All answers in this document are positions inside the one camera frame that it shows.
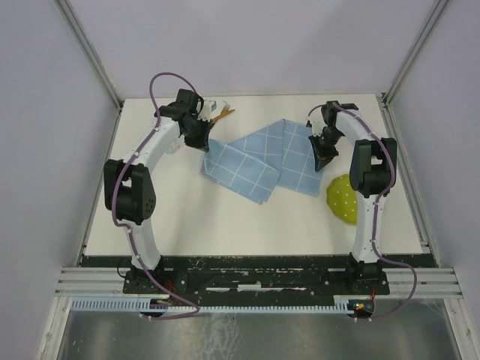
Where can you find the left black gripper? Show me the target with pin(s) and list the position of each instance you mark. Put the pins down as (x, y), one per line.
(202, 142)

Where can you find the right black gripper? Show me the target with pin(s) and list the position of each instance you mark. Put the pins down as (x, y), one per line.
(322, 157)

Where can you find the blue checkered cloth napkin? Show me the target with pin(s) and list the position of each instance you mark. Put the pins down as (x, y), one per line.
(279, 155)

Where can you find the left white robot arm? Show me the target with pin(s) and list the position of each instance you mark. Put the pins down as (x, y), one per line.
(128, 188)

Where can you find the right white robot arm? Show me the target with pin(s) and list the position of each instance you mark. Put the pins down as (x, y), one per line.
(372, 175)

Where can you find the clear plastic cup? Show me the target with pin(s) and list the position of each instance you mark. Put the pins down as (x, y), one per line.
(173, 148)

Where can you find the green polka dot plate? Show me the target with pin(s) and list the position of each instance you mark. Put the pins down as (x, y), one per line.
(341, 200)

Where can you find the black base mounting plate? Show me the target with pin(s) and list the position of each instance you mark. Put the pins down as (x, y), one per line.
(251, 280)

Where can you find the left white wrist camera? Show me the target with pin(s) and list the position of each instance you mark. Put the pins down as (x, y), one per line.
(206, 110)

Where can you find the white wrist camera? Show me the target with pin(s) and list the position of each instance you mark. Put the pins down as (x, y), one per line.
(206, 110)
(316, 124)

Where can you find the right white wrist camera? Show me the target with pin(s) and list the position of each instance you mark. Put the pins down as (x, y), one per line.
(316, 124)

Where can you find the right aluminium frame post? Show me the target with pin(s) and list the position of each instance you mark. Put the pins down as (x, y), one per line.
(431, 21)

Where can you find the aluminium frame post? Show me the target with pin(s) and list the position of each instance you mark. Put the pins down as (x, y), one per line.
(73, 21)
(431, 21)

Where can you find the left aluminium frame post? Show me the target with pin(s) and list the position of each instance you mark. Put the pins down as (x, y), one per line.
(73, 21)

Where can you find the aluminium front rail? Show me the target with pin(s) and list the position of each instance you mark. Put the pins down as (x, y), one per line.
(432, 283)

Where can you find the blue slotted cable duct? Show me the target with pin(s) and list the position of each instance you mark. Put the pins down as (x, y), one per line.
(157, 305)

